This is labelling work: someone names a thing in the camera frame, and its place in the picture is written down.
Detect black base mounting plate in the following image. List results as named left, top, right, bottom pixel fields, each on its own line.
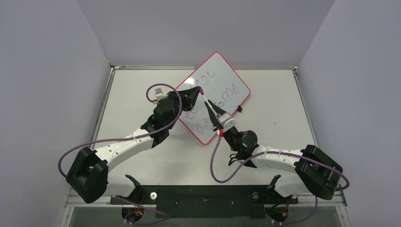
left=110, top=184, right=298, bottom=219

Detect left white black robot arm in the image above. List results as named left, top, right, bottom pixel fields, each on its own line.
left=64, top=86, right=203, bottom=204

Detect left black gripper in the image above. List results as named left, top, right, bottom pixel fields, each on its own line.
left=166, top=87, right=200, bottom=130

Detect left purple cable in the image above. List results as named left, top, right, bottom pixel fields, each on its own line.
left=58, top=83, right=183, bottom=226

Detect pink framed whiteboard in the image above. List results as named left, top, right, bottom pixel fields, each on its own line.
left=176, top=52, right=251, bottom=145

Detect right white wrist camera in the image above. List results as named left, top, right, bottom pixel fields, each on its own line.
left=218, top=113, right=236, bottom=131

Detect purple capped whiteboard marker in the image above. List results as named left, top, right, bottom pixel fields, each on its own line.
left=202, top=95, right=220, bottom=119

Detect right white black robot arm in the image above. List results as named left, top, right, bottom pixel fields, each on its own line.
left=204, top=100, right=345, bottom=202

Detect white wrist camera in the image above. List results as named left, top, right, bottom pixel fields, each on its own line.
left=218, top=113, right=236, bottom=131
left=153, top=88, right=168, bottom=104

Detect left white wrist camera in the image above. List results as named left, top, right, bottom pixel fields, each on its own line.
left=153, top=88, right=168, bottom=104

